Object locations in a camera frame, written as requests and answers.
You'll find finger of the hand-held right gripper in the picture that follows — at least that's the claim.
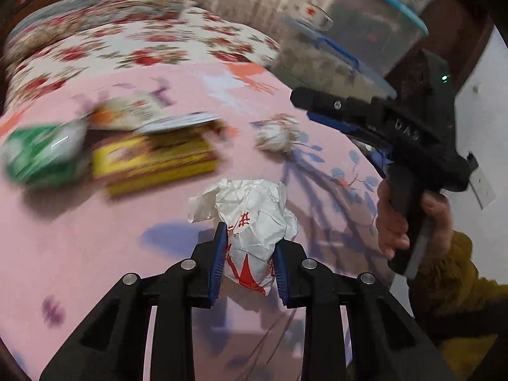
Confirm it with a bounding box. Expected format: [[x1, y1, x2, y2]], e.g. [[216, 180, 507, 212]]
[[290, 86, 374, 128], [307, 112, 393, 175]]

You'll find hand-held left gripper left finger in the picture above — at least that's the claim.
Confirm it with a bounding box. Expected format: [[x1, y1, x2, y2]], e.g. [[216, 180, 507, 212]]
[[40, 222, 229, 381]]

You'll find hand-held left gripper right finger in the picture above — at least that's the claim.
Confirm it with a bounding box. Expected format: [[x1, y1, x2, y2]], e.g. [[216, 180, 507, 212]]
[[272, 242, 457, 381]]

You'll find white red paper wrapper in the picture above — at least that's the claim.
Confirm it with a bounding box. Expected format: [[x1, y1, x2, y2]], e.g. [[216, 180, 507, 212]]
[[188, 178, 298, 296]]

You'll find person's right forearm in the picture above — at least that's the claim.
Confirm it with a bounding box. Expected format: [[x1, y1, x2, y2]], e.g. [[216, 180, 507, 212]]
[[409, 232, 508, 342]]

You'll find person's right hand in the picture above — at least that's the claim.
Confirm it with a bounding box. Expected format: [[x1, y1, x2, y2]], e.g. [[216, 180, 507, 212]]
[[375, 180, 453, 258]]

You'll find crumpled white paper ball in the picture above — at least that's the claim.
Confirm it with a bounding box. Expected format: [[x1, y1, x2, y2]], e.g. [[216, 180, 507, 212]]
[[254, 114, 302, 155]]

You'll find white enamel mug red star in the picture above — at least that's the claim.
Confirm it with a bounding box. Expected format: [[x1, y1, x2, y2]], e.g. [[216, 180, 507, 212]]
[[304, 4, 334, 31]]

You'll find yellow cardboard box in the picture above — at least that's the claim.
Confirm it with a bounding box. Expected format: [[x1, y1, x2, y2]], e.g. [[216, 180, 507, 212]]
[[92, 121, 219, 197]]

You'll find crushed white blue carton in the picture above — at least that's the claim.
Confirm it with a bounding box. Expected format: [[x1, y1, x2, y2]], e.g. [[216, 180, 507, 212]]
[[91, 89, 221, 133]]

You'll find bed with floral sheet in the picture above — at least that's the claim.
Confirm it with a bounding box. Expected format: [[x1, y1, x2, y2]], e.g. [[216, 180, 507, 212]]
[[4, 8, 280, 112]]

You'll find crushed green drink can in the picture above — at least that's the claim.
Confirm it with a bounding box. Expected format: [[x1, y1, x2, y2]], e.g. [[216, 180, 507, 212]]
[[2, 121, 90, 185]]

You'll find folded floral quilt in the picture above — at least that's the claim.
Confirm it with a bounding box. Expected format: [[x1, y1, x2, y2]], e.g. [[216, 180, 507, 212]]
[[8, 0, 199, 48]]

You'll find white wall socket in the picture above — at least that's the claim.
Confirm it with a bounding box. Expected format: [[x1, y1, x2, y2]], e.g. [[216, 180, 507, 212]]
[[466, 151, 497, 210]]

